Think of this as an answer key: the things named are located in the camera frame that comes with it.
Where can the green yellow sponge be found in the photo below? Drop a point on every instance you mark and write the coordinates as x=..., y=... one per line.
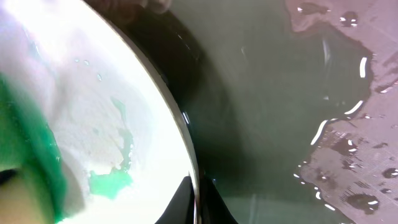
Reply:
x=33, y=187

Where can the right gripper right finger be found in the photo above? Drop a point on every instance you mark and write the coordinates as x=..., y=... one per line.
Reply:
x=213, y=208

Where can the white plate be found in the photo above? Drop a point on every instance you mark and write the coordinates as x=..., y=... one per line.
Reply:
x=124, y=144

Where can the black serving tray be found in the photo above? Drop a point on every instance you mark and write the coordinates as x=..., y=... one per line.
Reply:
x=291, y=105

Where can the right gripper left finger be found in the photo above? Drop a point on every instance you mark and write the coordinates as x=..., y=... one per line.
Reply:
x=180, y=210

